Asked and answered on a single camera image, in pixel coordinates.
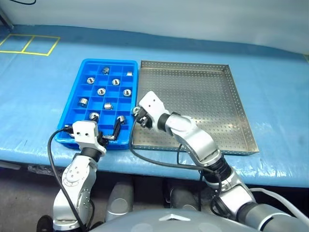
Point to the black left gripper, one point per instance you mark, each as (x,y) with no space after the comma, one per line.
(102,140)

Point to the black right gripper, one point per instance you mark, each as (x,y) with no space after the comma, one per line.
(149,122)

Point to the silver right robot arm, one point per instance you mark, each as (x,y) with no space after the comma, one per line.
(193,137)

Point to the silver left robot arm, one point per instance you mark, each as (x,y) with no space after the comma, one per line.
(74,176)

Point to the blue compartment tray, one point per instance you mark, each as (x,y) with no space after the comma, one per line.
(113,96)

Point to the perforated metal tray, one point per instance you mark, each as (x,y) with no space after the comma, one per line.
(205,101)

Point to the grey rounded shape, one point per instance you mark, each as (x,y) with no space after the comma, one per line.
(183,200)
(120,200)

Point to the blue plastic table cover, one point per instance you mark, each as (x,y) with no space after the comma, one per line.
(36,96)

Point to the yellow tape marking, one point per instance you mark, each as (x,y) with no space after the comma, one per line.
(54,46)

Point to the grey robot torso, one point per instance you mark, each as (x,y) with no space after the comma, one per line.
(169,224)

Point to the black rounded robot part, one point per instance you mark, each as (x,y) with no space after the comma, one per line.
(44,224)

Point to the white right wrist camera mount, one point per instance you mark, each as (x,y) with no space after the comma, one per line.
(152,101)

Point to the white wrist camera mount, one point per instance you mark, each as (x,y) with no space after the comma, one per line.
(84,131)
(152,101)

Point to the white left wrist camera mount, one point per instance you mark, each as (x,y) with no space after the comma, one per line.
(84,131)

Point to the metal frame post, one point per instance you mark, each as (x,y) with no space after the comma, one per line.
(9,25)

